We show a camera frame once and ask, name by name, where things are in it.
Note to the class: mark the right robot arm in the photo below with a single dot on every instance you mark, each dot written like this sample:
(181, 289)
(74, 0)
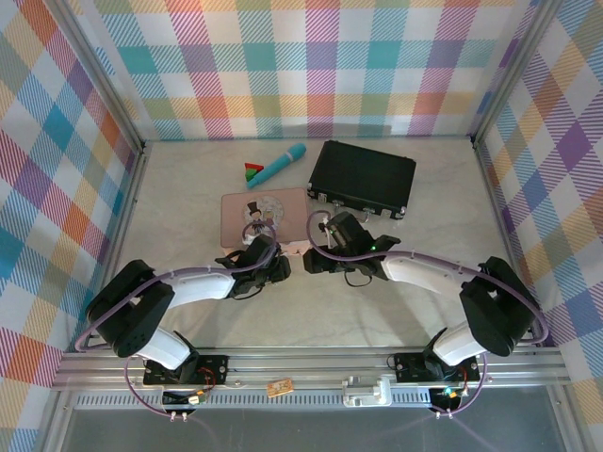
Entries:
(410, 276)

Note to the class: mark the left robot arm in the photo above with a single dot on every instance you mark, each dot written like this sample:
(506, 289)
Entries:
(202, 288)

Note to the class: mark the small orange circuit board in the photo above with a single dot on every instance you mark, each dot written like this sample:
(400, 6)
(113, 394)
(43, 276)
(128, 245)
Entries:
(279, 387)

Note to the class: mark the wide aluminium frame rail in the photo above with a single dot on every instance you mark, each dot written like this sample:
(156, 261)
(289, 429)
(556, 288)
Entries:
(306, 367)

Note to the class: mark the black connector board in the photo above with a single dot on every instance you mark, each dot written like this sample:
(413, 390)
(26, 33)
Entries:
(447, 396)
(195, 399)

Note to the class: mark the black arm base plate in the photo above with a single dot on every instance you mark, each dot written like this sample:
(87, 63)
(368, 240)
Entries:
(407, 365)
(214, 365)

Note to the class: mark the white plastic bracket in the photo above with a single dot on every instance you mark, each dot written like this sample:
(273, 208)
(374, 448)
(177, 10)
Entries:
(365, 398)

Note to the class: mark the pink tin box cartoon print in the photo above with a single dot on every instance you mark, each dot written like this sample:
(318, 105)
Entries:
(287, 212)

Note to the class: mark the black carrying case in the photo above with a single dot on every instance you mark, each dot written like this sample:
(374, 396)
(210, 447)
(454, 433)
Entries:
(363, 174)

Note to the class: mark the perforated metal strip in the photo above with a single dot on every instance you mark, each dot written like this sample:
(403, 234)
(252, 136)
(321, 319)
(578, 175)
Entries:
(306, 401)

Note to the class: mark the aluminium side rail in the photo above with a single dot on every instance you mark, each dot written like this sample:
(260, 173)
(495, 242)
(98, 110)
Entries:
(496, 212)
(126, 212)

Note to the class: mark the teal cylindrical tube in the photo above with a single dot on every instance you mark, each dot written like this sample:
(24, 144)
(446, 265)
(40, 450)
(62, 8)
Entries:
(282, 162)

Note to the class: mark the plaid fabric backdrop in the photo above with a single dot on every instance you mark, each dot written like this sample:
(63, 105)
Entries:
(42, 165)
(565, 165)
(301, 61)

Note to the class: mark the aluminium corner post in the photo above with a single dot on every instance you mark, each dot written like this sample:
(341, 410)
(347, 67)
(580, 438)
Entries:
(512, 70)
(104, 77)

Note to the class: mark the red triangular block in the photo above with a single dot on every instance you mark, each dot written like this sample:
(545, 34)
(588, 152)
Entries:
(252, 168)

